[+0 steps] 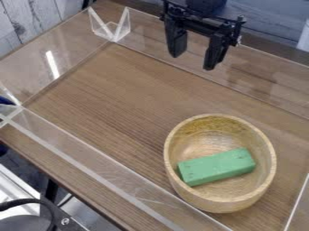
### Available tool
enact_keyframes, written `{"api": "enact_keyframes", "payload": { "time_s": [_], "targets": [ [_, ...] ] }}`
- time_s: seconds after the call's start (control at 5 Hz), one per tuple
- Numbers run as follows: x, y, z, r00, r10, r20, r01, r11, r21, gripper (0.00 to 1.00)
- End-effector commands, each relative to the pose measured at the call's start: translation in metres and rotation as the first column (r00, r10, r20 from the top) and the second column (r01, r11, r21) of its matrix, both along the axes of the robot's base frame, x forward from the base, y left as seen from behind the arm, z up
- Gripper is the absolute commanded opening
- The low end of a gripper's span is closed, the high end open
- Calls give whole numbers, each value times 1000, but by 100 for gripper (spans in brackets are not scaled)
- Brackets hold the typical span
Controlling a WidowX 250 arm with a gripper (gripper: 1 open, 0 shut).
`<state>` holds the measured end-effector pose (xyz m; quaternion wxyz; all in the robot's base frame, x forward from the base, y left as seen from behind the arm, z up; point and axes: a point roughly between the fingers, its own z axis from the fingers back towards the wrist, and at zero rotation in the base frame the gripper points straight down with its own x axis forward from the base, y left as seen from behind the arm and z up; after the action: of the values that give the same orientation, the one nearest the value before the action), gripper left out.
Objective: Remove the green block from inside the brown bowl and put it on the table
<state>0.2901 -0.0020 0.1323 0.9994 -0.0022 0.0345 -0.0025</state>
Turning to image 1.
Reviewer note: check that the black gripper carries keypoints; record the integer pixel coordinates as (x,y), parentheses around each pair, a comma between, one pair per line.
(198,16)

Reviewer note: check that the clear acrylic corner bracket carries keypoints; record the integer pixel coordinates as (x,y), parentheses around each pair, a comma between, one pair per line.
(110,31)

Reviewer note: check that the brown wooden bowl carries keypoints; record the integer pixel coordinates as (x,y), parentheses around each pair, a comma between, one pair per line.
(208,134)

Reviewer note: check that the clear acrylic front barrier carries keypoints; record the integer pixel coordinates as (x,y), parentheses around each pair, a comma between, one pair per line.
(107,182)

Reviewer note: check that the green rectangular block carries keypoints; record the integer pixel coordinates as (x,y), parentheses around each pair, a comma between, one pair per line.
(216,167)

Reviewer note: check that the black table leg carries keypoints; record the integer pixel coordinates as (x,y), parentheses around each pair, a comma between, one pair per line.
(51,191)

